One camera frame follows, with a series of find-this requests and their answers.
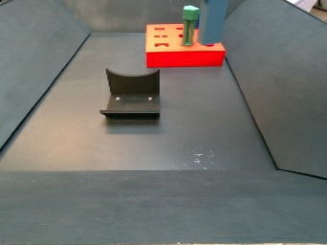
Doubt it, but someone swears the blue arch block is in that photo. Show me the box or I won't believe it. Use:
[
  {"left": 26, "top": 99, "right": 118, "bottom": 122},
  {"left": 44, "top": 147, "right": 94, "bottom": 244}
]
[{"left": 197, "top": 0, "right": 228, "bottom": 45}]

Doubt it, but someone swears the red foam shape board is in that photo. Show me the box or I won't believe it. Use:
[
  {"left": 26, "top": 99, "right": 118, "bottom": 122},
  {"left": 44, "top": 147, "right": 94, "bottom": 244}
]
[{"left": 145, "top": 24, "right": 224, "bottom": 68}]

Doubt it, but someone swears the black curved holder stand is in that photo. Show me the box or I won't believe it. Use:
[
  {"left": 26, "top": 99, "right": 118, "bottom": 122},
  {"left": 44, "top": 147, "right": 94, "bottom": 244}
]
[{"left": 100, "top": 69, "right": 161, "bottom": 118}]

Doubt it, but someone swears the green pentagon peg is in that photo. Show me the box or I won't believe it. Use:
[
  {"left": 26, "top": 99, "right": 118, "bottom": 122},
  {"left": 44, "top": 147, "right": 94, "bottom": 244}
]
[{"left": 182, "top": 5, "right": 198, "bottom": 46}]

